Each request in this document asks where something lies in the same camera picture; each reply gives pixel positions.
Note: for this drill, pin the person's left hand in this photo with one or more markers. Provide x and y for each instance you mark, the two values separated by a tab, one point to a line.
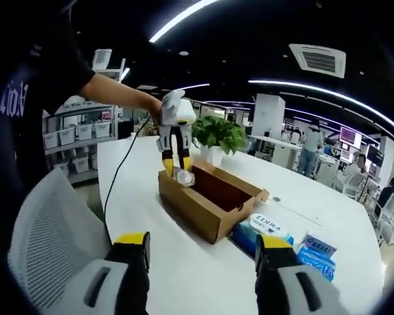
156	111

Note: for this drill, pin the green potted plant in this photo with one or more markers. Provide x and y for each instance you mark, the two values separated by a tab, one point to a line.
220	134

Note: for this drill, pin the storage shelf with bins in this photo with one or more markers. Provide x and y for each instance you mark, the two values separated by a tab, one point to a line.
82	131

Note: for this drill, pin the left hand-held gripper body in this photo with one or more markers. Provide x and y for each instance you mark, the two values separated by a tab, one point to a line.
177	110

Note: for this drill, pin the blue wet wipes pack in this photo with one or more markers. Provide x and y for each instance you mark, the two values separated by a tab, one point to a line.
266	226

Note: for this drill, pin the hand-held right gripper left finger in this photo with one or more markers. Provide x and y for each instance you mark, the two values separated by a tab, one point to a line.
128	279

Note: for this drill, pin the small white bottle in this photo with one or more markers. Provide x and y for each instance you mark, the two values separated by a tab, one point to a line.
185	178

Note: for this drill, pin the white mesh office chair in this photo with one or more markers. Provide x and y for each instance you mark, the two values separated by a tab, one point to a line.
56	229

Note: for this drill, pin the long curved ceiling light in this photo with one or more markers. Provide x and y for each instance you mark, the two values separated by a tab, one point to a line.
315	87

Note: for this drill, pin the light blue tissue packet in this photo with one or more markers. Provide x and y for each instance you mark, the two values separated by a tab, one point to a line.
316	259

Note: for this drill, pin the white ventilated box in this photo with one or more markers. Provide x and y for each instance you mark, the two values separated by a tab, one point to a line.
102	59

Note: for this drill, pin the ceiling air conditioner vent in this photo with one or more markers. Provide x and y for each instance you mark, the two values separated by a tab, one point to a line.
318	60

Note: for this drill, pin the ceiling light strip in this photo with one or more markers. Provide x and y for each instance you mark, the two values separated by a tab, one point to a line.
184	19

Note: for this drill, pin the white office counter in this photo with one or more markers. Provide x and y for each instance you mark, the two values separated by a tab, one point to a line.
275	147

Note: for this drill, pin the pink screen monitor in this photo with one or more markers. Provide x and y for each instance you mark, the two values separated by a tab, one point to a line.
349	137

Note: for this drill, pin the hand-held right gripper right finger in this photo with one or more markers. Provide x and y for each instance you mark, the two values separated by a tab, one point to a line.
275	279

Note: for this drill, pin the brown cardboard shoe box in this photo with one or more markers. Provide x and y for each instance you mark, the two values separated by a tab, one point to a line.
197	213

